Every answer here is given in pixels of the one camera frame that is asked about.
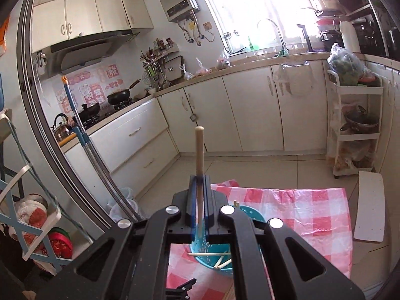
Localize white board on floor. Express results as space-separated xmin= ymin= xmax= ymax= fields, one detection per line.
xmin=354 ymin=171 xmax=386 ymax=243

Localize black wok on stove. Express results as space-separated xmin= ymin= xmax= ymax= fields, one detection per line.
xmin=107 ymin=78 xmax=141 ymax=106

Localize red patterned bowl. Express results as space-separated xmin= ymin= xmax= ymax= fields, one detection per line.
xmin=48 ymin=227 xmax=73 ymax=259

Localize white upper kitchen cabinets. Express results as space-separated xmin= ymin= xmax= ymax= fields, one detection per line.
xmin=30 ymin=0 xmax=154 ymax=52

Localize round wooden chopstick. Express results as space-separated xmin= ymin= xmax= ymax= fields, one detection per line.
xmin=194 ymin=126 xmax=204 ymax=239

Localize blue handled metal mop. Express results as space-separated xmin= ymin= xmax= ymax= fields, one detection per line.
xmin=62 ymin=76 xmax=145 ymax=222

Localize wooden chopstick bundle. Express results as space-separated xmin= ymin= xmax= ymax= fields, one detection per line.
xmin=187 ymin=252 xmax=231 ymax=257
xmin=213 ymin=255 xmax=232 ymax=270

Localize teal perforated plastic basket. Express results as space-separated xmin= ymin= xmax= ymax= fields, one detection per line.
xmin=189 ymin=204 xmax=267 ymax=277

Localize range hood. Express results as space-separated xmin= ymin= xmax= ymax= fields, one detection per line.
xmin=41 ymin=29 xmax=140 ymax=79

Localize green vegetables plastic bag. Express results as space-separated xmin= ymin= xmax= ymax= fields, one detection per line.
xmin=327 ymin=43 xmax=366 ymax=86

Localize pink checkered plastic tablecloth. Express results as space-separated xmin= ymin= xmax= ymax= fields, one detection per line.
xmin=166 ymin=179 xmax=353 ymax=299

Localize wooden chopstick bundle leftmost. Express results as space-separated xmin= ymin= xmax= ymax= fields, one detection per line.
xmin=187 ymin=252 xmax=231 ymax=257

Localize white shelf rack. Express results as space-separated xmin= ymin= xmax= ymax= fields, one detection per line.
xmin=325 ymin=70 xmax=384 ymax=179

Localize steel kettle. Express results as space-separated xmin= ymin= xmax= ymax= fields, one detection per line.
xmin=52 ymin=113 xmax=73 ymax=142

